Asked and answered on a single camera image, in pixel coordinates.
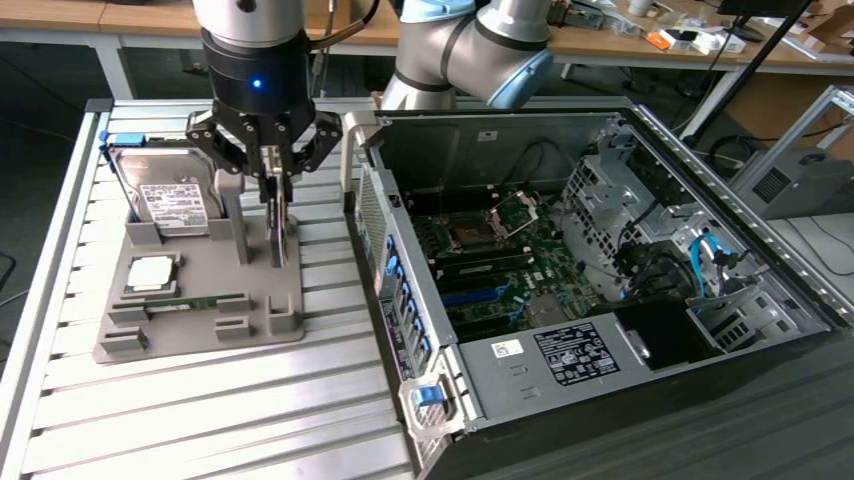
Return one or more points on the black and white device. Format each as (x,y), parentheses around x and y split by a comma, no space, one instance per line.
(683,39)

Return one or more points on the small orange box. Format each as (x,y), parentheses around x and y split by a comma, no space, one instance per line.
(656,39)

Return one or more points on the aluminium profile frame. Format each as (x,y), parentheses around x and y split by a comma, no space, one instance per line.
(815,115)

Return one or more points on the silver CPU chip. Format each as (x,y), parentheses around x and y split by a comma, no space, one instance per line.
(152,274)

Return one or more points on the grey plastic parts rack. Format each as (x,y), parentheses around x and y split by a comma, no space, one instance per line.
(200,270)

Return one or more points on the hard disk in blue caddy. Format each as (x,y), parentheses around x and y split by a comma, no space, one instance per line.
(167,195)

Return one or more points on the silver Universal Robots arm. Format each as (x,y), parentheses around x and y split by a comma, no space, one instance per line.
(253,20)

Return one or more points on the wooden desk white frame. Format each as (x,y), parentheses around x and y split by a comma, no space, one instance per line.
(66,20)
(834,62)

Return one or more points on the white cup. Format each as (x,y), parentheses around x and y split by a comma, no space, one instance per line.
(642,6)

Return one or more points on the grey power supply unit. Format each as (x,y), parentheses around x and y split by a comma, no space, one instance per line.
(507,380)

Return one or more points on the grey computer tower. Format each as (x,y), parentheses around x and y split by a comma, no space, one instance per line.
(800,190)

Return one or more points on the green motherboard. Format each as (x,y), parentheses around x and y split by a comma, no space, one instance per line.
(554,280)

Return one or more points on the blue expansion slot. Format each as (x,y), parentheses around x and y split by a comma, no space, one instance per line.
(473,296)

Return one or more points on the open grey PC case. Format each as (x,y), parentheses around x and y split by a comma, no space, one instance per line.
(413,280)

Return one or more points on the brown cardboard box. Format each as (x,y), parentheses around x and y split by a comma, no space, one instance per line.
(836,25)
(343,12)

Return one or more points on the brown cardboard panel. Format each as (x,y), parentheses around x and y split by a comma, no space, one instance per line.
(780,110)

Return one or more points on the green RAM stick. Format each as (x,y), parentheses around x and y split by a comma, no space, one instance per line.
(187,303)

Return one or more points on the graphics card with metal bracket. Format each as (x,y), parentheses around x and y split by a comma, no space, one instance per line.
(279,225)

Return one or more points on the black tripod pole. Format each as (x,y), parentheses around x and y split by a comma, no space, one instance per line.
(754,67)

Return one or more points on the metal socket cover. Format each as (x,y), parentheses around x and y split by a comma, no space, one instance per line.
(516,210)

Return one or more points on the small white box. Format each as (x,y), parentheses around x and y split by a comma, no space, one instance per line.
(723,44)

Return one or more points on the black monitor with stand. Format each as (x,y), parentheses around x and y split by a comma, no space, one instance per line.
(747,34)

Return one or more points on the grey metal electronics box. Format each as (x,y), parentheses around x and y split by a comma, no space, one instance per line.
(587,15)

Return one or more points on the grey metal disk bay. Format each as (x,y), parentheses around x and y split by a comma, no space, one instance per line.
(734,320)

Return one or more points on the perforated metal drive cage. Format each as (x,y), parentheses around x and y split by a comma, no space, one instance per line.
(600,190)

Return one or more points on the blue case latch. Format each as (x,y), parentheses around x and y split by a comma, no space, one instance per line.
(427,397)

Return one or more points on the black installed RAM stick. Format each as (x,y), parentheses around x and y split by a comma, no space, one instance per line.
(487,269)

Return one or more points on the CPU socket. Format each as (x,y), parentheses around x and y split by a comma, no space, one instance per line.
(469,232)

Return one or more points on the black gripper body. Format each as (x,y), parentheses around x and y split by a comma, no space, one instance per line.
(260,75)

